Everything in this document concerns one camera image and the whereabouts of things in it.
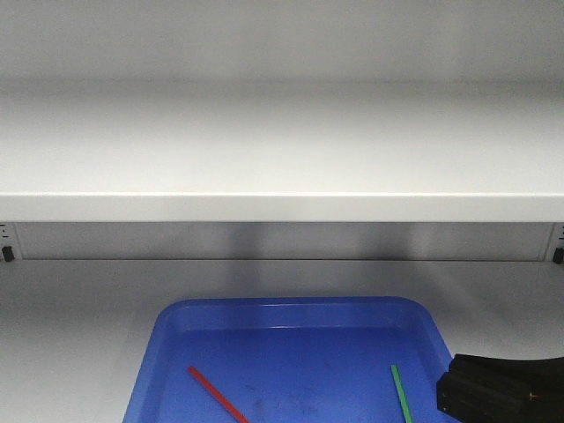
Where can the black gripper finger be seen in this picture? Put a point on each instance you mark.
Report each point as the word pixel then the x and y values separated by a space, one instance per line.
pixel 468 400
pixel 530 379

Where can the green plastic spoon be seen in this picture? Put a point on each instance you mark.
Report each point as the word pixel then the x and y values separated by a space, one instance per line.
pixel 402 398

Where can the red plastic spoon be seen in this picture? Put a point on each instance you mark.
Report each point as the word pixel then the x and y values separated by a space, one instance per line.
pixel 217 395

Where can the white cabinet shelf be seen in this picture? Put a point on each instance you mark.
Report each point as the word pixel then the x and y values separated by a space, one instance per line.
pixel 351 152

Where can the right black shelf peg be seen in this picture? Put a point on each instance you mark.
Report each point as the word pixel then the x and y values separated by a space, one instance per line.
pixel 558 256

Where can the black shelf peg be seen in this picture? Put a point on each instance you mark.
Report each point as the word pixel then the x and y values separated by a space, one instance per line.
pixel 7 254
pixel 558 256

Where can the blue plastic tray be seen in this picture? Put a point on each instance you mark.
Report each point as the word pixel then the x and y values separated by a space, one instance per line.
pixel 291 360

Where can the left black shelf peg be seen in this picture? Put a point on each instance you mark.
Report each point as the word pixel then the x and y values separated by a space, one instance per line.
pixel 7 254

